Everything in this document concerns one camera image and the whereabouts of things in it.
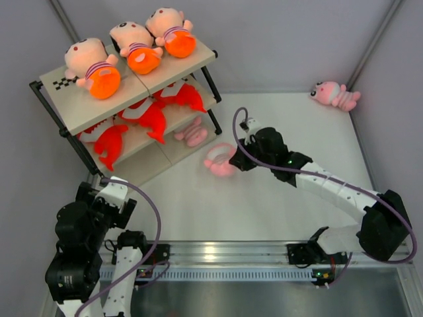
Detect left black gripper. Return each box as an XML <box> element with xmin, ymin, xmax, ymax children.
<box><xmin>77</xmin><ymin>182</ymin><xmax>135</xmax><ymax>250</ymax></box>

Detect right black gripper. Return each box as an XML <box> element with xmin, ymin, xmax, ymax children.
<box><xmin>230</xmin><ymin>136</ymin><xmax>274</xmax><ymax>172</ymax></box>

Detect pink plush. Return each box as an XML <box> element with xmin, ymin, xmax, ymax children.
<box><xmin>204</xmin><ymin>143</ymin><xmax>236</xmax><ymax>178</ymax></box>
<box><xmin>309</xmin><ymin>81</ymin><xmax>361</xmax><ymax>112</ymax></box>
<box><xmin>174</xmin><ymin>116</ymin><xmax>208</xmax><ymax>147</ymax></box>

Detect red plush fish white face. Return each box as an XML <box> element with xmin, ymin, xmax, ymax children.
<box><xmin>77</xmin><ymin>117</ymin><xmax>129</xmax><ymax>172</ymax></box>

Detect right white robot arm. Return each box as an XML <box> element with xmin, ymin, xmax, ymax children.
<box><xmin>229</xmin><ymin>127</ymin><xmax>415</xmax><ymax>263</ymax></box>

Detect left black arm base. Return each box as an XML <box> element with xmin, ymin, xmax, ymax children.
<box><xmin>145</xmin><ymin>243</ymin><xmax>171</xmax><ymax>265</ymax></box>

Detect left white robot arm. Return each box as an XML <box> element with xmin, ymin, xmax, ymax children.
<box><xmin>45</xmin><ymin>177</ymin><xmax>149</xmax><ymax>316</ymax></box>

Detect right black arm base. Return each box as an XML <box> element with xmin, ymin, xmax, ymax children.
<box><xmin>287</xmin><ymin>243</ymin><xmax>330</xmax><ymax>266</ymax></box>

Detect beige three-tier shelf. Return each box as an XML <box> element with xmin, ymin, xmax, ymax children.
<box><xmin>29</xmin><ymin>42</ymin><xmax>222</xmax><ymax>186</ymax></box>

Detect right doll orange pants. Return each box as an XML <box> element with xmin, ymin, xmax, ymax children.
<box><xmin>145</xmin><ymin>7</ymin><xmax>196</xmax><ymax>58</ymax></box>

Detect doll orange pants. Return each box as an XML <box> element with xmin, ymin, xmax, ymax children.
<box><xmin>145</xmin><ymin>7</ymin><xmax>196</xmax><ymax>58</ymax></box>
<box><xmin>109</xmin><ymin>21</ymin><xmax>163</xmax><ymax>75</ymax></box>
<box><xmin>64</xmin><ymin>38</ymin><xmax>121</xmax><ymax>100</ymax></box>

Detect left doll orange pants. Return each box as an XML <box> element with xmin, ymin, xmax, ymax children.
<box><xmin>64</xmin><ymin>38</ymin><xmax>121</xmax><ymax>100</ymax></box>

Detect middle doll orange pants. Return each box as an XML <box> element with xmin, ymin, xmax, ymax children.
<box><xmin>109</xmin><ymin>21</ymin><xmax>163</xmax><ymax>75</ymax></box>

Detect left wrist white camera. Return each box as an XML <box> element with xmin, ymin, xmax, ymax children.
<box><xmin>95</xmin><ymin>176</ymin><xmax>128</xmax><ymax>209</ymax></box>

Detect wrist white camera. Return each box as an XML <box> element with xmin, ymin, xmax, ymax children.
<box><xmin>240</xmin><ymin>118</ymin><xmax>262</xmax><ymax>143</ymax></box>
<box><xmin>95</xmin><ymin>176</ymin><xmax>128</xmax><ymax>209</ymax></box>

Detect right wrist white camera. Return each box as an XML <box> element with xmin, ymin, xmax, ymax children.
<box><xmin>240</xmin><ymin>118</ymin><xmax>262</xmax><ymax>143</ymax></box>

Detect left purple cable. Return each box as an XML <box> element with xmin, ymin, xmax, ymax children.
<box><xmin>74</xmin><ymin>178</ymin><xmax>170</xmax><ymax>317</ymax></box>

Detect purple cable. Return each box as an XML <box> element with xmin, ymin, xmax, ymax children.
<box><xmin>232</xmin><ymin>107</ymin><xmax>416</xmax><ymax>291</ymax></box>
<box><xmin>74</xmin><ymin>178</ymin><xmax>170</xmax><ymax>317</ymax></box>

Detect aluminium mounting rail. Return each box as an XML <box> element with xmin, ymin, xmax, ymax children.
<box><xmin>98</xmin><ymin>240</ymin><xmax>414</xmax><ymax>268</ymax></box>

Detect white slotted cable duct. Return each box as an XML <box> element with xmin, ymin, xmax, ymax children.
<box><xmin>98</xmin><ymin>266</ymin><xmax>318</xmax><ymax>283</ymax></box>

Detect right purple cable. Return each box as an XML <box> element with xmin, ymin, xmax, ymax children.
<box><xmin>232</xmin><ymin>107</ymin><xmax>416</xmax><ymax>291</ymax></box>

